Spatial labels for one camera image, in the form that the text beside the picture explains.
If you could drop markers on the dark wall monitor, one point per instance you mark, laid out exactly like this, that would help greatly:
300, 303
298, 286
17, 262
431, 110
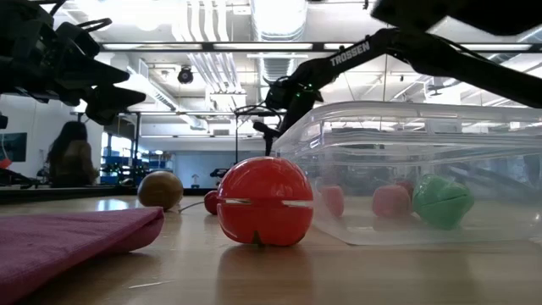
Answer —
14, 146

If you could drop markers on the black overhead light bar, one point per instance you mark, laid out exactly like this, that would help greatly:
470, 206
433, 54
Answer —
262, 46

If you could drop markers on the clear plastic tupperware container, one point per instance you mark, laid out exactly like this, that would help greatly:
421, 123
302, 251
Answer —
423, 140

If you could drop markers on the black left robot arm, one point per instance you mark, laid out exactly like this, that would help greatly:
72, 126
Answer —
10, 25

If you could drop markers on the black background gripper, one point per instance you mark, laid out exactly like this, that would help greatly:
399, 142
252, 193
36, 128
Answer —
17, 178

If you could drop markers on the large red toy tomato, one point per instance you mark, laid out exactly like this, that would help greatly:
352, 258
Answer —
264, 203

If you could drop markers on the pink cloth mat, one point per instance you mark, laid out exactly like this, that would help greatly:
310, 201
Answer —
63, 241

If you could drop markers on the silver ventilation duct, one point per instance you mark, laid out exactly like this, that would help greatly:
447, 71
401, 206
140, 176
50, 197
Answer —
277, 25

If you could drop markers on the green toy pepper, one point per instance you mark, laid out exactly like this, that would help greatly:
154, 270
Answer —
442, 203

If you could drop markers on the blue storage shelving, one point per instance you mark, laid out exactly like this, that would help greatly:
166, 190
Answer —
112, 169

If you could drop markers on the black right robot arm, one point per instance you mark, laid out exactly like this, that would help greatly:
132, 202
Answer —
444, 59

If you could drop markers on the red flat object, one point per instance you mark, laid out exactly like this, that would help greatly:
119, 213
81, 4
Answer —
4, 163

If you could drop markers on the brown toy kiwi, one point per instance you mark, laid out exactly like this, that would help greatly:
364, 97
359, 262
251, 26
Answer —
160, 190

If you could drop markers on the black ceiling spot lamp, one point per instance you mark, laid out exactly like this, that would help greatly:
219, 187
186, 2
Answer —
185, 76

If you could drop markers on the black background robot rig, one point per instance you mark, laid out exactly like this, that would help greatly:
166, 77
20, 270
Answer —
218, 173

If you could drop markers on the dark background table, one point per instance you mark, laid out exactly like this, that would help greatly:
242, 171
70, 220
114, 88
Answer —
25, 193

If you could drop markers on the small red toy cherry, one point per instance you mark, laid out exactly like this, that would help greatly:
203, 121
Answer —
210, 202

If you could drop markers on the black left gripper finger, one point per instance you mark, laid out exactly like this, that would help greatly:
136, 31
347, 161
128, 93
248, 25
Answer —
95, 70
112, 99

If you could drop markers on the person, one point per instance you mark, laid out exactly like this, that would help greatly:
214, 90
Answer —
72, 156

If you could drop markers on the black metal station frame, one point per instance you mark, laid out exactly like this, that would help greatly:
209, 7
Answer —
186, 113

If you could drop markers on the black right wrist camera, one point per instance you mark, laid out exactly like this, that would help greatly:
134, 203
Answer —
279, 95

